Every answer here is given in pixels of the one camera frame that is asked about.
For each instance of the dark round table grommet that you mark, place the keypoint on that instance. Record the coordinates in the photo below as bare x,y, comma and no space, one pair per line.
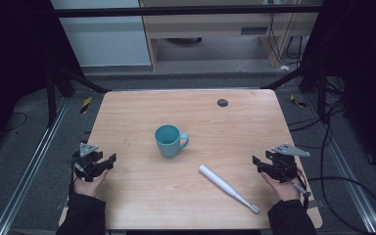
222,103

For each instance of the person's left hand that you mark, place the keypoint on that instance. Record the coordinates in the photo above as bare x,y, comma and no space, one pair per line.
89,186

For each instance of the white cabinet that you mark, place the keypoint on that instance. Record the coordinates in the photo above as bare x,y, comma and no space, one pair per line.
104,39

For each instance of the aluminium floor rail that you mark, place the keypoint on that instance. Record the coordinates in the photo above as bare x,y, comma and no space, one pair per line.
349,182
29,169

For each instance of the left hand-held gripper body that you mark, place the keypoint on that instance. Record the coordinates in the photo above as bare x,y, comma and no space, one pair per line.
86,160

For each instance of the black horizontal frame bar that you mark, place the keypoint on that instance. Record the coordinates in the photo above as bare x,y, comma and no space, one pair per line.
176,11

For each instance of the light wooden desk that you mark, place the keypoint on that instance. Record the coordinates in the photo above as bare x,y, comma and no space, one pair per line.
209,27

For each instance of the small white floor object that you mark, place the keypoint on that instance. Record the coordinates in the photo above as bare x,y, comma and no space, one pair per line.
284,68

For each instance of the teal mug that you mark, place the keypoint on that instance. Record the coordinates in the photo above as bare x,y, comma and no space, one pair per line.
168,142

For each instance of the black metal stand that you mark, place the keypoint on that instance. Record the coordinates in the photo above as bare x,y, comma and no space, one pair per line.
54,94
316,81

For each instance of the black curtain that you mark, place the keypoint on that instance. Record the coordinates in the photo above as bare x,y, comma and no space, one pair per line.
362,65
16,58

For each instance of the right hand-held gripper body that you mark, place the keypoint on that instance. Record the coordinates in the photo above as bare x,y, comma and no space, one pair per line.
283,163

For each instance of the white electric toothbrush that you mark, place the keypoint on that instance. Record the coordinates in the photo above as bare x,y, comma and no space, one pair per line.
222,183

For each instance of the yellow black striped tape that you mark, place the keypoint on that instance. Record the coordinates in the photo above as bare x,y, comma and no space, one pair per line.
85,105
297,101

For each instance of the person's right hand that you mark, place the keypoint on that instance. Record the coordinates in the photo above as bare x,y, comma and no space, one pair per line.
284,191

